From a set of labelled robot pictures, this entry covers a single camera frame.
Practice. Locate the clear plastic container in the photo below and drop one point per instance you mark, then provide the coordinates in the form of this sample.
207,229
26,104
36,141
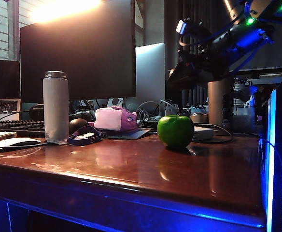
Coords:
243,118

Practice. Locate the pink plush pouch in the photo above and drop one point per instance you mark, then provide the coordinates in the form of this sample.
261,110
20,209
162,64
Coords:
112,118

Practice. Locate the white thermos bottle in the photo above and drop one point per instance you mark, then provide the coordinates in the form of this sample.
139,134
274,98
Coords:
55,108

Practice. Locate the black keyboard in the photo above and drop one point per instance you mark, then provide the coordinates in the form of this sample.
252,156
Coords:
18,126

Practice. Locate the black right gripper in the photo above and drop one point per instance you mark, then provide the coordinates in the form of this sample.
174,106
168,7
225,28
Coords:
214,60

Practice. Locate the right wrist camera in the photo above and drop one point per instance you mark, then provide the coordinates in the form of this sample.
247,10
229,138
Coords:
183,26

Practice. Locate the blue lit computer case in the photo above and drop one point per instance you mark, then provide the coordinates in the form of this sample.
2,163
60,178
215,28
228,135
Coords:
279,157

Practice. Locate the dark grey pad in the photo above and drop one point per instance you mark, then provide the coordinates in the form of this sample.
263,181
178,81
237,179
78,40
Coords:
133,134

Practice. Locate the small copper tin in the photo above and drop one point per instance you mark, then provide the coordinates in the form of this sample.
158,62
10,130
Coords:
199,118

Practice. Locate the large black monitor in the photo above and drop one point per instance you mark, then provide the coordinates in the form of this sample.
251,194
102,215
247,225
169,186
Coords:
78,53

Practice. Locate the dark round speaker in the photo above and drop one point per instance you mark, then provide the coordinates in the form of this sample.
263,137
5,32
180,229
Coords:
36,112

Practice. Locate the green apple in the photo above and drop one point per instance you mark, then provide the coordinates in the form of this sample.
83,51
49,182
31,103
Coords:
175,132

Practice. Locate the white charger plug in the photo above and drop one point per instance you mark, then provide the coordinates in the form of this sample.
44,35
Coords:
170,112

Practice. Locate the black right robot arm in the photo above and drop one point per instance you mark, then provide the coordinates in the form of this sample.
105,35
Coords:
247,36

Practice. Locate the white computer mouse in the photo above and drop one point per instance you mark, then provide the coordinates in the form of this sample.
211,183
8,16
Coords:
10,143

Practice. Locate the dark grey curtain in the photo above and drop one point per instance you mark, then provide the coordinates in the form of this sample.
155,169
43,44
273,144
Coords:
172,24

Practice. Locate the silver laptop lid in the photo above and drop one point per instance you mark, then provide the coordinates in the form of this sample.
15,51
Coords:
150,72

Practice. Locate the bronze thermos bottle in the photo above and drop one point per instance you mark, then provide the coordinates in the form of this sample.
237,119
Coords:
217,104

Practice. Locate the dark brown ball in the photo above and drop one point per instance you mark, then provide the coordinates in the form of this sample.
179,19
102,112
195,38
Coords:
77,123

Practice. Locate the silver open laptop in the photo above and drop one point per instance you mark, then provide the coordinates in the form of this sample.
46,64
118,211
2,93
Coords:
2,79

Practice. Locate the white power adapter box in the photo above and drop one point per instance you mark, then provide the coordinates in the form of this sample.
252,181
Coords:
203,133

